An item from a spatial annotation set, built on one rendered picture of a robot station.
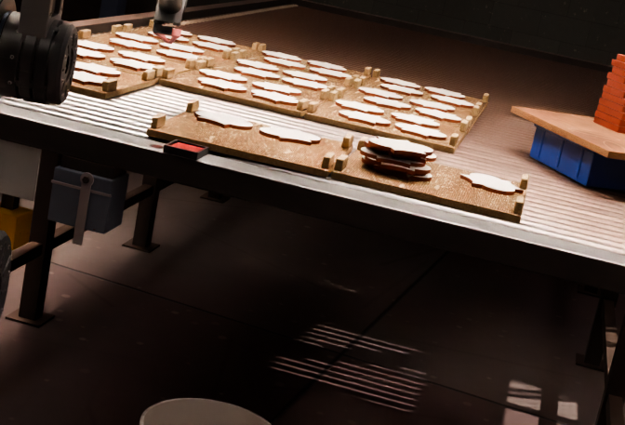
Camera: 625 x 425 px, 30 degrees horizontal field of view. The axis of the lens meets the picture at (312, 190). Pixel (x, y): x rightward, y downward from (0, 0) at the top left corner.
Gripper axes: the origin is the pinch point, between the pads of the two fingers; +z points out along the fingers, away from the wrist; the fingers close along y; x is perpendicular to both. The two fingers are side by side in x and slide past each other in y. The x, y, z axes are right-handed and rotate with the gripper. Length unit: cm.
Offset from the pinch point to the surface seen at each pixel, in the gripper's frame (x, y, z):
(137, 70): 12.1, 5.5, 33.2
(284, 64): -26, 46, 85
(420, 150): -62, -38, -23
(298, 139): -35.3, -31.5, -8.2
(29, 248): 44, -27, 97
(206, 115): -13.1, -26.4, -4.0
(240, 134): -22.1, -33.5, -10.2
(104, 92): 13.3, -20.2, 2.8
